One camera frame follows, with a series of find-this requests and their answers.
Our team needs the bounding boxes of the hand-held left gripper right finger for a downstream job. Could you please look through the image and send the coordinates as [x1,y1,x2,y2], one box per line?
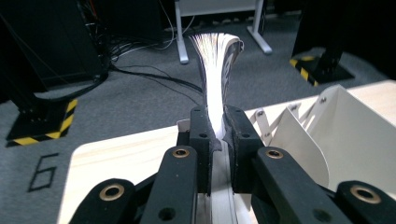
[221,105,266,194]

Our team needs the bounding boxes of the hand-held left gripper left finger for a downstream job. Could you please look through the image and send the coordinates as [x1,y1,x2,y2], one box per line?
[189,105,223,196]

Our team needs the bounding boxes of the white metal book rack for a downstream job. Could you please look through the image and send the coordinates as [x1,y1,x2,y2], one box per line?
[177,84,396,200]

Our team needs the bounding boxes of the black stand with striped base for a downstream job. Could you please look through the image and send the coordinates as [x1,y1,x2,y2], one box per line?
[289,0,356,88]
[0,12,78,147]

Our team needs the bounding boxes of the black equipment cabinet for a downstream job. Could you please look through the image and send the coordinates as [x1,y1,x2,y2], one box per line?
[0,0,110,92]

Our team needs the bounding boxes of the thin black cable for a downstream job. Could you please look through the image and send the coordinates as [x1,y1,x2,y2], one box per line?
[108,63,204,106]

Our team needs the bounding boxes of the white cable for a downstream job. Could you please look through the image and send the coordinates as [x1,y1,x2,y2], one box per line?
[109,0,195,61]

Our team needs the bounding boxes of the white desk frame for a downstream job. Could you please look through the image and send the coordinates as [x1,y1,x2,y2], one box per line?
[174,0,274,65]

